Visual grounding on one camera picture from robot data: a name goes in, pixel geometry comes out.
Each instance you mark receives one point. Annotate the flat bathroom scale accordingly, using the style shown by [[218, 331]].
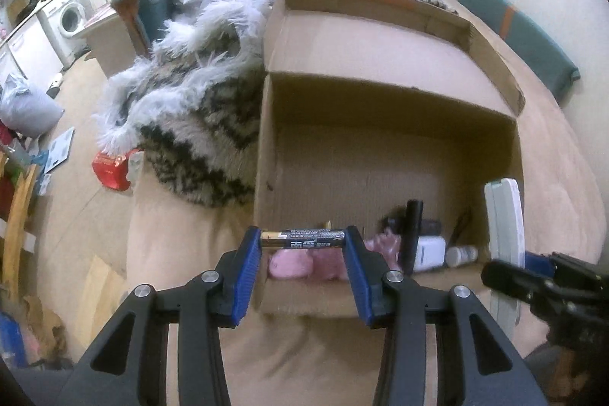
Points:
[[59, 149]]

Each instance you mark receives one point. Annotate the beige side cabinet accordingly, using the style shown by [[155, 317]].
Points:
[[107, 44]]

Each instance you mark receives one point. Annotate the teal bed end cushion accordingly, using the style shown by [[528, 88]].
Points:
[[150, 6]]

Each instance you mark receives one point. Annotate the flat cardboard piece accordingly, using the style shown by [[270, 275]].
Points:
[[102, 292]]

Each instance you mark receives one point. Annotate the cardboard box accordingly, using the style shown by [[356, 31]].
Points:
[[371, 149]]

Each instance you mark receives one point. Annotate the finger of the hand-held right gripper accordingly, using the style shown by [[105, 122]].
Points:
[[514, 280], [535, 261]]

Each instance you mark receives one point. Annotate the black and gold battery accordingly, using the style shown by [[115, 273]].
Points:
[[304, 238]]

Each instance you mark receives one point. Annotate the white earbuds case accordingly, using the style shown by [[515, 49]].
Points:
[[430, 253]]

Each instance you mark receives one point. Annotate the pink heart-shaped case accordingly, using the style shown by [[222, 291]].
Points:
[[290, 265]]

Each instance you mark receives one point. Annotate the wooden rack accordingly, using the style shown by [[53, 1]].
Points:
[[21, 215]]

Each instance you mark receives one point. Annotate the grey plastic bag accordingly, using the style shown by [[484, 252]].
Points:
[[28, 108]]

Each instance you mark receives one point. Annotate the teal headboard cushion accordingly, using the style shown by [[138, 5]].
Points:
[[528, 35]]

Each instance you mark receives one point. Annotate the white washing machine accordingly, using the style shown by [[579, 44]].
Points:
[[66, 20]]

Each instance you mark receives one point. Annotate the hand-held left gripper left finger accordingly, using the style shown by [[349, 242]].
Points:
[[245, 273]]

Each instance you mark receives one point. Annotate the pink perfume bottle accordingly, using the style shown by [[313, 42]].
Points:
[[330, 265]]

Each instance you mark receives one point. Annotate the white remote control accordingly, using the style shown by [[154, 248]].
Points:
[[505, 220]]

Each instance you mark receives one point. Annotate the red gift bag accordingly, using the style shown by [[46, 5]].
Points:
[[112, 170]]

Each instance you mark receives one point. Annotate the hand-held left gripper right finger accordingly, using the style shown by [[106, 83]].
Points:
[[361, 277]]

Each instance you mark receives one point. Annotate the white kitchen cabinet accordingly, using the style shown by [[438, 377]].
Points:
[[33, 49]]

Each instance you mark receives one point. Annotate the white pill bottle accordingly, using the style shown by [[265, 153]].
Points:
[[461, 255]]

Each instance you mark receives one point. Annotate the fuzzy patterned blanket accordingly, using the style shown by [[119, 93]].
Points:
[[200, 139]]

